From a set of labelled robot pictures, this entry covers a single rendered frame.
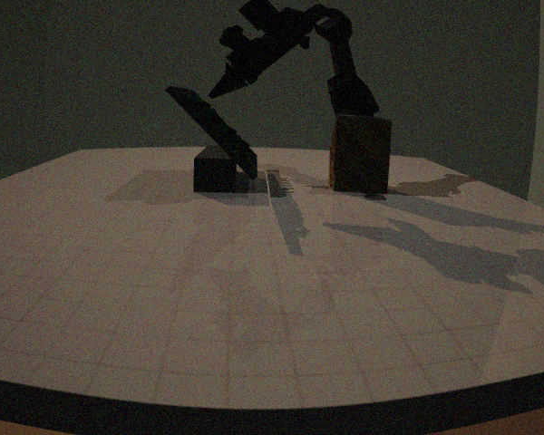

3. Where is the black switch panel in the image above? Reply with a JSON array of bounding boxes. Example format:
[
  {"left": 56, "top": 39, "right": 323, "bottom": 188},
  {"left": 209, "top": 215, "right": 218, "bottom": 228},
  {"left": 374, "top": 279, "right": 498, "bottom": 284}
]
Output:
[{"left": 165, "top": 86, "right": 257, "bottom": 193}]

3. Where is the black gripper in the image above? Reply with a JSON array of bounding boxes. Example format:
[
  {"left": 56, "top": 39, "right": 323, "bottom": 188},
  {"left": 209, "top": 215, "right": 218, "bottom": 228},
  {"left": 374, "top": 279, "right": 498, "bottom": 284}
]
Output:
[{"left": 209, "top": 36, "right": 282, "bottom": 99}]

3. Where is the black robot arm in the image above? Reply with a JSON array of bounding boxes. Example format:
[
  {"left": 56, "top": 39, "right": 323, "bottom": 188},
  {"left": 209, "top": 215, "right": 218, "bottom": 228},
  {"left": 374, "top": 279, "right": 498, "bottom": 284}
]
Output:
[{"left": 219, "top": 0, "right": 379, "bottom": 117}]

